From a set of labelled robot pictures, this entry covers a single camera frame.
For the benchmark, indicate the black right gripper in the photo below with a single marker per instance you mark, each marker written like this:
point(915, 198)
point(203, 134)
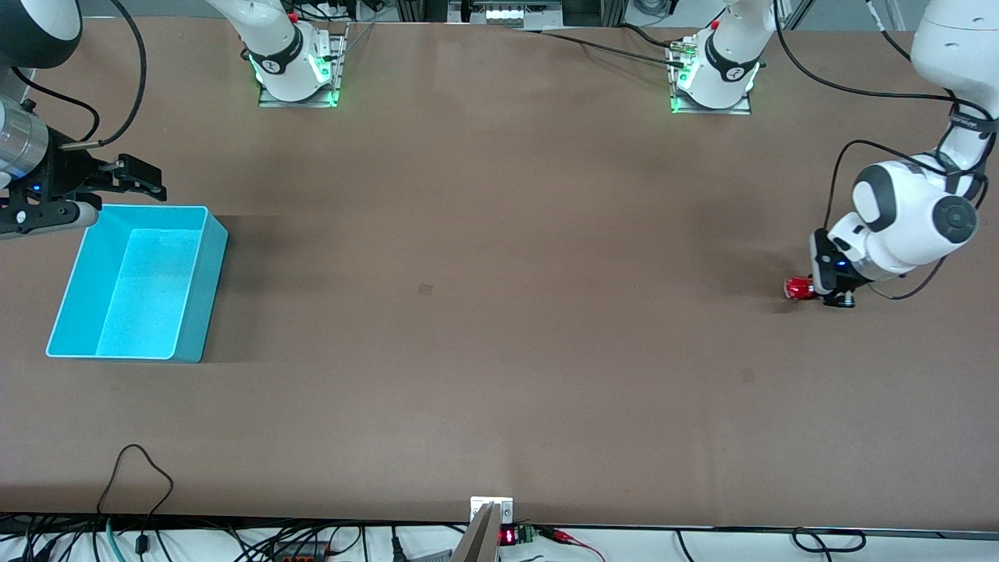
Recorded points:
point(69, 173)

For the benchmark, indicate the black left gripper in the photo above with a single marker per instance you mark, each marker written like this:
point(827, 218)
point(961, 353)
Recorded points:
point(845, 282)

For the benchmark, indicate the small red can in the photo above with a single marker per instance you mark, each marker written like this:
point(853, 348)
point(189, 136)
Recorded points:
point(798, 288)

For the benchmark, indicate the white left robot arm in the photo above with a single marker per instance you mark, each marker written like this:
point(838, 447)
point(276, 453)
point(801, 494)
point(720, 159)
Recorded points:
point(905, 218)

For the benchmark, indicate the blue plastic box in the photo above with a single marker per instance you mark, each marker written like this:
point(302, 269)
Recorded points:
point(136, 289)

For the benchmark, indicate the red and black clip leads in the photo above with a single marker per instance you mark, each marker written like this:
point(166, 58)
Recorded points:
point(566, 537)

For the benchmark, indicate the lit device behind table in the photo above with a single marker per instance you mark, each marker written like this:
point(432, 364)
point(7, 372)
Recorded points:
point(507, 12)

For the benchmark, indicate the red digit display module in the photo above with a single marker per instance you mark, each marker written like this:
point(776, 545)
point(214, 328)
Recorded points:
point(509, 536)

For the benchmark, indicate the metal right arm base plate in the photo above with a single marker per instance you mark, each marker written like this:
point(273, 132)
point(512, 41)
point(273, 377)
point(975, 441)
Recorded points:
point(340, 70)

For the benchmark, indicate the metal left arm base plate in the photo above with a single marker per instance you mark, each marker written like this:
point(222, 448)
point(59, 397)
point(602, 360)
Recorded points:
point(714, 111)

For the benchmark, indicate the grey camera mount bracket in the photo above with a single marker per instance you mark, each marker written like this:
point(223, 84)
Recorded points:
point(480, 538)

